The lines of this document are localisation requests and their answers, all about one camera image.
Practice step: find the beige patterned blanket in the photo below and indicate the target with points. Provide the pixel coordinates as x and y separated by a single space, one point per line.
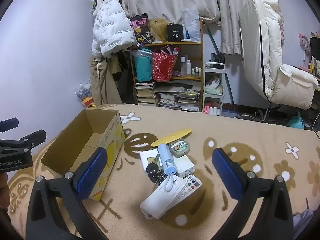
141 172

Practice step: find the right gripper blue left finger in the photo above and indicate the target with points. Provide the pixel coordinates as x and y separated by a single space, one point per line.
44 218

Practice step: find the white TV remote coloured buttons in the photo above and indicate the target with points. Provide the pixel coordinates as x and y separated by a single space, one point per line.
192 186

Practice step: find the teal storage bag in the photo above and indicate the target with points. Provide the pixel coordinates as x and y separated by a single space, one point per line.
143 64

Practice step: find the wooden bookshelf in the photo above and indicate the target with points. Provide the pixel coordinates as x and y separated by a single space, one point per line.
184 90

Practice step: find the stack of books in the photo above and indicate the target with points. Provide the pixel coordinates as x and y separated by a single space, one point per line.
145 94

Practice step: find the white rolling cart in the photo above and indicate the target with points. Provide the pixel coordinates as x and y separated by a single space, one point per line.
214 83

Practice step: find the pale green earbuds case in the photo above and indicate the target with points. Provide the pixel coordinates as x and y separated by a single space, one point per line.
179 148

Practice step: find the beige hanging trousers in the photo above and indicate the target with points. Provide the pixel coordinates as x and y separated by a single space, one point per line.
103 85

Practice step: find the yellow oval banana gadget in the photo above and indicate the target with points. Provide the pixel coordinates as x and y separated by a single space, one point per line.
172 137

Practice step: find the red patterned gift bag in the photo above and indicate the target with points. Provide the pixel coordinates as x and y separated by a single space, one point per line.
163 62

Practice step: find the white puffer jacket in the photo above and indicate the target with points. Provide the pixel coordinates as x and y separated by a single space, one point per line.
112 31

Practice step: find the white square power adapter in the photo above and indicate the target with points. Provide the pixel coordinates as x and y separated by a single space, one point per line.
184 166

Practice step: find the white wall remote holder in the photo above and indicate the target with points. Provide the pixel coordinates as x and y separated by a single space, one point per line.
147 156

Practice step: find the black car key fob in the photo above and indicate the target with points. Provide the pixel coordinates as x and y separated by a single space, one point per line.
152 168

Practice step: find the light blue cylinder device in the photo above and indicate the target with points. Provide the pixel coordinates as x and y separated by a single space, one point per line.
168 164

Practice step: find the black box number 40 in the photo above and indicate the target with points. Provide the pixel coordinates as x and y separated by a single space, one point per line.
175 32

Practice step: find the bag of plush toys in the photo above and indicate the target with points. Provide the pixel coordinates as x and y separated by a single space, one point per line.
84 95

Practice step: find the brown cardboard box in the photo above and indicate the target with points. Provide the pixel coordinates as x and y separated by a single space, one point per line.
89 130

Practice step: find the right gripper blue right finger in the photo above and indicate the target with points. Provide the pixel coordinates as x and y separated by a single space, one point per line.
275 217

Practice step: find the white reclining chair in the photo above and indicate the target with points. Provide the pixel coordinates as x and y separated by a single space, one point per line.
262 57

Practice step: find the white air conditioner remote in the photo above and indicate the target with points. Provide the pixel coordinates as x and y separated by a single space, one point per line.
162 198

